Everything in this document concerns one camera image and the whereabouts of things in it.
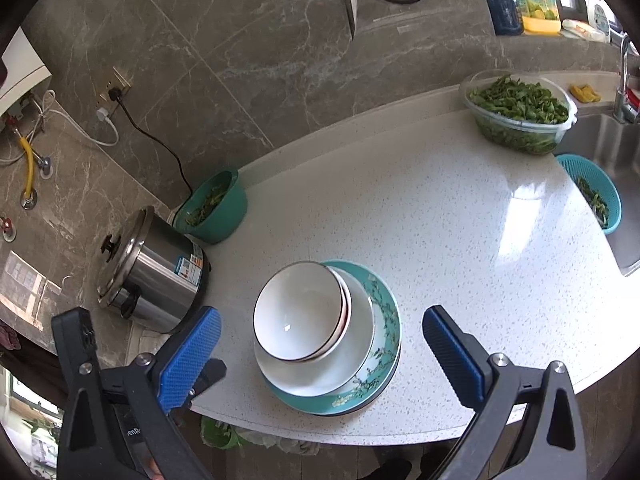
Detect small white bowl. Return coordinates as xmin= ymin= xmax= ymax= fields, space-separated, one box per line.
xmin=327 ymin=265 xmax=354 ymax=356

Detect kitchen scissors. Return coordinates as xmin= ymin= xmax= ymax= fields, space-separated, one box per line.
xmin=295 ymin=0 xmax=428 ymax=41

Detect wall power socket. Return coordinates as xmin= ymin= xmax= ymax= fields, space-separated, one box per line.
xmin=97 ymin=65 xmax=133 ymax=123

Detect yellow gas hose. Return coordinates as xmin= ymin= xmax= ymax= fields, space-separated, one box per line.
xmin=19 ymin=135 xmax=38 ymax=196

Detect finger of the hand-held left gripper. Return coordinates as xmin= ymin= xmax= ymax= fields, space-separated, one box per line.
xmin=186 ymin=357 xmax=228 ymax=406
xmin=51 ymin=308 xmax=98 ymax=386

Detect stainless steel sink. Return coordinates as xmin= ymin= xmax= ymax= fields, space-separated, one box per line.
xmin=555 ymin=110 xmax=640 ymax=278

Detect green leafy vegetables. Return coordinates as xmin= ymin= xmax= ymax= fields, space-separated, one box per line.
xmin=470 ymin=75 xmax=571 ymax=153

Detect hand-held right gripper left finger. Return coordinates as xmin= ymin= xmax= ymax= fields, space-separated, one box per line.
xmin=57 ymin=305 xmax=222 ymax=480

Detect chrome faucet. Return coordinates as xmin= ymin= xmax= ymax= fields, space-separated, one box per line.
xmin=611 ymin=30 xmax=640 ymax=125

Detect teal floral plate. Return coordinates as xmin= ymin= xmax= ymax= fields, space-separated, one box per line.
xmin=265 ymin=259 xmax=402 ymax=413
xmin=270 ymin=340 xmax=402 ymax=417

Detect white water heater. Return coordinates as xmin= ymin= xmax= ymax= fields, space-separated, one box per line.
xmin=0 ymin=25 xmax=53 ymax=116

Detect black power cable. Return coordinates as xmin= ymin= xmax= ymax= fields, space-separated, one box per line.
xmin=107 ymin=87 xmax=196 ymax=201

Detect yellow cloth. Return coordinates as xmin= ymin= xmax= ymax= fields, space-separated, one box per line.
xmin=570 ymin=82 xmax=601 ymax=105

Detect yellow oil bottle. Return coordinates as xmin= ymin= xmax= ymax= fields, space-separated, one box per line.
xmin=515 ymin=0 xmax=563 ymax=36

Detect white power cable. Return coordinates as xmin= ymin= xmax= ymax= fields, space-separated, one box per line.
xmin=0 ymin=90 xmax=121 ymax=166

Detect stainless steel rice cooker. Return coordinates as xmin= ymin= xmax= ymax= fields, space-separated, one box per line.
xmin=96 ymin=205 xmax=210 ymax=335

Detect blue mug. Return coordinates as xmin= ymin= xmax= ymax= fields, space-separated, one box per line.
xmin=482 ymin=0 xmax=525 ymax=37

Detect large white bowl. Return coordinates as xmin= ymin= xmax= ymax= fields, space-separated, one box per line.
xmin=254 ymin=266 xmax=376 ymax=397

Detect teal colander basket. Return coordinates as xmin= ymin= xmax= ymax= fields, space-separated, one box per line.
xmin=556 ymin=154 xmax=623 ymax=237

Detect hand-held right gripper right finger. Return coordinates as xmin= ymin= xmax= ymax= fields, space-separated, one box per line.
xmin=421 ymin=305 xmax=588 ymax=480

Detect green plastic bowl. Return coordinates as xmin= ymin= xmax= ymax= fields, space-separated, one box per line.
xmin=172 ymin=169 xmax=249 ymax=245

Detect plastic bag of greens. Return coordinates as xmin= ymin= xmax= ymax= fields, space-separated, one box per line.
xmin=200 ymin=412 xmax=281 ymax=451

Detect clear plastic container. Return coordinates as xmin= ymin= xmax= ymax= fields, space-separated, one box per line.
xmin=459 ymin=70 xmax=578 ymax=157

